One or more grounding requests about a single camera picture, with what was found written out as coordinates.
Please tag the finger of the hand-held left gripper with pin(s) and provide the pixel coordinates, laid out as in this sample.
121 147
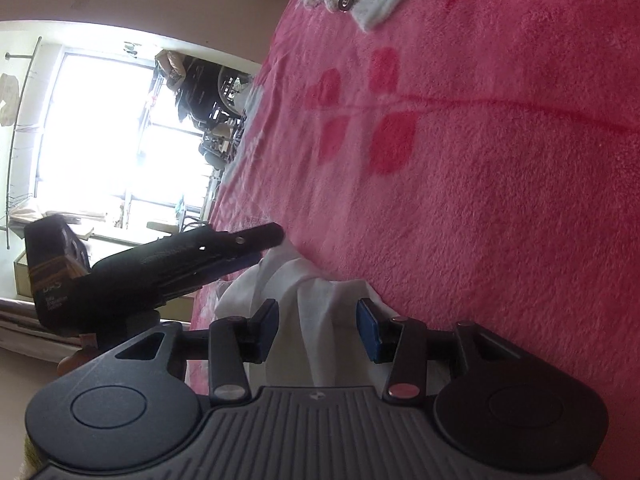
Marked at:
255 235
235 266

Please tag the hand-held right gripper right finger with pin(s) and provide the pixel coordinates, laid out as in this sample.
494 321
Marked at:
367 331

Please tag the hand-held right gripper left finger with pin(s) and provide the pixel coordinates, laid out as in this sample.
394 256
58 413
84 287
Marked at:
270 325

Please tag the white shirt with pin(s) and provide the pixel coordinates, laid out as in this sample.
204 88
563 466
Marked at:
310 320

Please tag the person's left hand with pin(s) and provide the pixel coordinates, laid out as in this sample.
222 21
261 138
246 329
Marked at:
75 362

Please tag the wheelchair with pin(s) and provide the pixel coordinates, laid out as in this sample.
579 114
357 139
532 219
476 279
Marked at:
210 90

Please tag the pink flower print blanket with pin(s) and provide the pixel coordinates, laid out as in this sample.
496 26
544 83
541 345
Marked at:
475 170

